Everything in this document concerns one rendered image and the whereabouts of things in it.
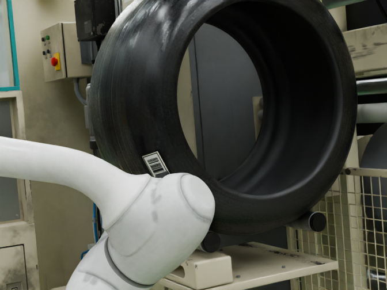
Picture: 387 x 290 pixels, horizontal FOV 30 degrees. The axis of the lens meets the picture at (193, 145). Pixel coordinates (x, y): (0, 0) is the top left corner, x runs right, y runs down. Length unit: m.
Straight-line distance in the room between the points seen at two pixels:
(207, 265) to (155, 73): 0.41
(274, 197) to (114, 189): 0.60
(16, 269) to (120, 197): 1.10
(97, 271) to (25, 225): 1.01
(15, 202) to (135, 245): 1.12
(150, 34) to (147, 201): 0.53
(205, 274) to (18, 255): 0.72
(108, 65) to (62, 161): 0.54
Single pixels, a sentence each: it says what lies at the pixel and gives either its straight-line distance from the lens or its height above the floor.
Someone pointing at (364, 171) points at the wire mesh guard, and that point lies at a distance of 1.80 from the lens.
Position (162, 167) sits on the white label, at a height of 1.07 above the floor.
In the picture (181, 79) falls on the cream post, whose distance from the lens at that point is 1.89.
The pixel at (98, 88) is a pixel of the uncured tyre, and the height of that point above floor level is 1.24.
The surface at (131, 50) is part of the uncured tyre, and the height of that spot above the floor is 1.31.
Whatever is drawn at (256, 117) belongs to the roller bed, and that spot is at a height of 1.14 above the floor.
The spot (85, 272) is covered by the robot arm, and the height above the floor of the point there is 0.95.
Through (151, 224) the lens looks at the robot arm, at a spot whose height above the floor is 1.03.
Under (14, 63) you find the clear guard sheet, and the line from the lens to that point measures 2.09.
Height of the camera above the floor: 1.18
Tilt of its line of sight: 3 degrees down
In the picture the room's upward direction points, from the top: 5 degrees counter-clockwise
